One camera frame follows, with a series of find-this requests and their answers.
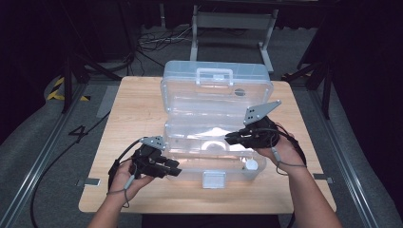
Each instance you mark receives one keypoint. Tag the aluminium floor rail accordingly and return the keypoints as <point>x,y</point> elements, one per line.
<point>351,177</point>
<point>38,167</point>

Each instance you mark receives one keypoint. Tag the person's left hand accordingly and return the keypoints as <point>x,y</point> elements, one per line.
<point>122,182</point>

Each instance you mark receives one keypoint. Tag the person's right hand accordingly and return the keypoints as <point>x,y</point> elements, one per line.
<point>286,152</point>

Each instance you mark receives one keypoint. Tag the white desk frame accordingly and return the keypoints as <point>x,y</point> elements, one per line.
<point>234,20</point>

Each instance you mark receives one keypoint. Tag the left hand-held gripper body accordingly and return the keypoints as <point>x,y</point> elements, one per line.
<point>147,163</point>

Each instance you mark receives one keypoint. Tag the white tape roll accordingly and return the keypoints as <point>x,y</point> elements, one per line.
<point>204,146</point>

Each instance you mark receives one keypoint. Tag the small white-capped bottle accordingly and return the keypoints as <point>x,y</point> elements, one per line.
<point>251,164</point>

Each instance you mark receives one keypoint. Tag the clear plastic storage box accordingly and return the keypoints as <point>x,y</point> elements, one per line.
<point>190,95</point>

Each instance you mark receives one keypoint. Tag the black tripod stand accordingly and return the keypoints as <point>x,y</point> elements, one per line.
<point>316,76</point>
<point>67,82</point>

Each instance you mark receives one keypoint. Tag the person's dark lap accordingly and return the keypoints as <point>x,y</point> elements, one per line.
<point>212,221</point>

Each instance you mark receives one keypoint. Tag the yellow black hazard tape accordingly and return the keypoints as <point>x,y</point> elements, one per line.
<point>53,93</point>

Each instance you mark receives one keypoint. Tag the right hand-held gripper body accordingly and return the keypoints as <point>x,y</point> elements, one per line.
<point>263,136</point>

